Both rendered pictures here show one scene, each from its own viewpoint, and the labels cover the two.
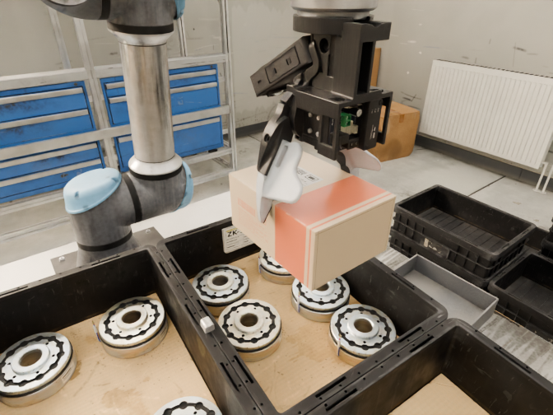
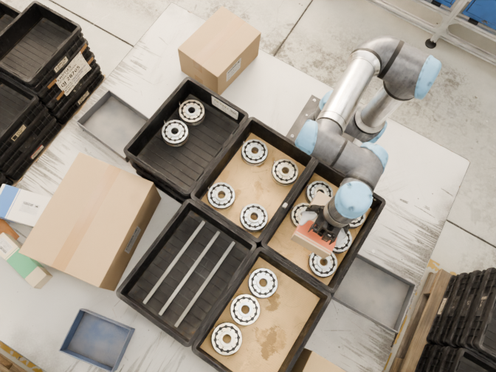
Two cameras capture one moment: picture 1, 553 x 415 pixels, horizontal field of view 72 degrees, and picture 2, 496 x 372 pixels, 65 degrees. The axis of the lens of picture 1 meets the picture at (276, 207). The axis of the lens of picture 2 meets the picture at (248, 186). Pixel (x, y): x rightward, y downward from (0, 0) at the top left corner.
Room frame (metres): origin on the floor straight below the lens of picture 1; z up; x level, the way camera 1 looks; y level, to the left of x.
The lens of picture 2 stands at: (0.01, -0.17, 2.26)
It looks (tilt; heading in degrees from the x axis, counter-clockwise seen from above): 71 degrees down; 56
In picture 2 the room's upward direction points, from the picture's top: 12 degrees clockwise
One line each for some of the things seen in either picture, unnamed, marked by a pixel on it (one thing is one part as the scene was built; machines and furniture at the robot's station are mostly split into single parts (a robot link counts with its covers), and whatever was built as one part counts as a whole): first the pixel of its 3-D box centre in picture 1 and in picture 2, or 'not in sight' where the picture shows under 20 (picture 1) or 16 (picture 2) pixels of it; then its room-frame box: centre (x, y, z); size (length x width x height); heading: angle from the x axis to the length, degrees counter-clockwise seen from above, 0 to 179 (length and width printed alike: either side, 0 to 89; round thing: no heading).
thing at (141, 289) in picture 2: not in sight; (190, 270); (-0.04, 0.02, 0.87); 0.40 x 0.30 x 0.11; 33
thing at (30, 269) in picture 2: not in sight; (21, 260); (-0.60, 0.31, 0.73); 0.24 x 0.06 x 0.06; 117
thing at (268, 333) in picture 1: (248, 323); (304, 215); (0.43, 0.04, 0.86); 0.10 x 0.10 x 0.01
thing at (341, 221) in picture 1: (306, 211); (321, 224); (0.39, -0.04, 1.09); 0.16 x 0.12 x 0.07; 37
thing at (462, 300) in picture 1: (419, 309); (373, 291); (0.58, -0.31, 0.73); 0.27 x 0.20 x 0.05; 129
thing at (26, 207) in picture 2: not in sight; (26, 208); (-0.54, 0.49, 0.75); 0.20 x 0.12 x 0.09; 141
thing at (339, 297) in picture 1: (320, 288); (338, 238); (0.50, -0.08, 0.86); 0.10 x 0.10 x 0.01
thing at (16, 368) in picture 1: (30, 358); (255, 150); (0.35, 0.35, 0.86); 0.05 x 0.05 x 0.01
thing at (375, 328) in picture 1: (363, 326); (323, 262); (0.41, -0.14, 0.86); 0.05 x 0.05 x 0.01
